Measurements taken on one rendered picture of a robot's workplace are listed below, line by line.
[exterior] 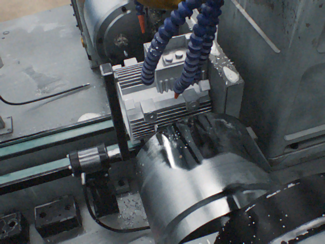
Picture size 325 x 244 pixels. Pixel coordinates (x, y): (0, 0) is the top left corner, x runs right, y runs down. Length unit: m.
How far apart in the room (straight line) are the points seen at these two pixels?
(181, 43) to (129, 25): 0.19
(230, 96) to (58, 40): 0.93
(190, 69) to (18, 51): 1.06
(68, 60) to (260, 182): 0.99
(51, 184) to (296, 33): 0.66
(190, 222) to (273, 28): 0.44
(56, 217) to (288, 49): 0.64
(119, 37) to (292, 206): 0.77
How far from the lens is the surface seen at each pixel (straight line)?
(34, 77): 1.40
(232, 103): 0.80
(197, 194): 0.58
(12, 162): 1.05
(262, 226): 0.35
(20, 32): 1.66
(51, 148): 1.02
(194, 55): 0.56
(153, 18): 0.72
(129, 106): 0.81
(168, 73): 0.81
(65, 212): 0.94
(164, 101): 0.83
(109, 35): 1.02
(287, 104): 0.84
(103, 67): 0.65
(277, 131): 0.90
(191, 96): 0.83
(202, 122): 0.66
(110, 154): 0.80
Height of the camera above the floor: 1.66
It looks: 48 degrees down
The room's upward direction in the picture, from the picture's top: 4 degrees counter-clockwise
